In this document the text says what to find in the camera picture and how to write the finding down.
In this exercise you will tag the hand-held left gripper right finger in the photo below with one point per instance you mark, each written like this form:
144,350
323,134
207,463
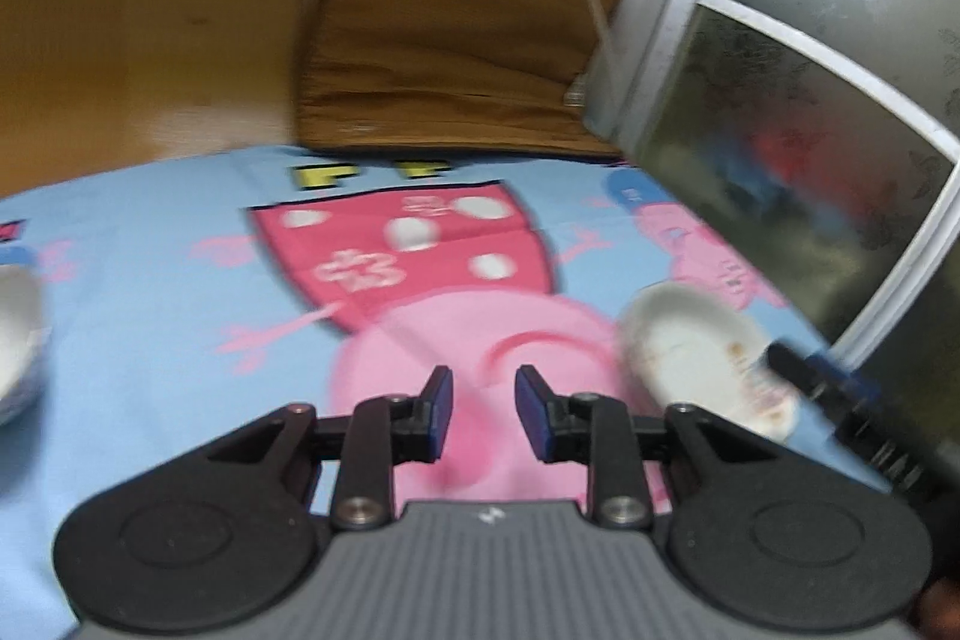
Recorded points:
531,416

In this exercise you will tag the brown floor cushion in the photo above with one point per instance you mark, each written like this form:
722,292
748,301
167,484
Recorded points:
450,25

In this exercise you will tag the blue cartoon printed blanket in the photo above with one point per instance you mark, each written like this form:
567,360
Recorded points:
150,310

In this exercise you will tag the white floral print bowl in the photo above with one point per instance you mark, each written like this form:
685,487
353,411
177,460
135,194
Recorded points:
16,340
690,347

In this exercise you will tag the frosted glass sliding door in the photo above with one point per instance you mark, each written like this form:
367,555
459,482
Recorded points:
810,85

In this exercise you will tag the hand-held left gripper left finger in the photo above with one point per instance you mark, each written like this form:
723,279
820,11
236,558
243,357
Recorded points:
439,415

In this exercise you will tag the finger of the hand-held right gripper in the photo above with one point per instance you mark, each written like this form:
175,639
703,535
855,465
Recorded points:
806,374

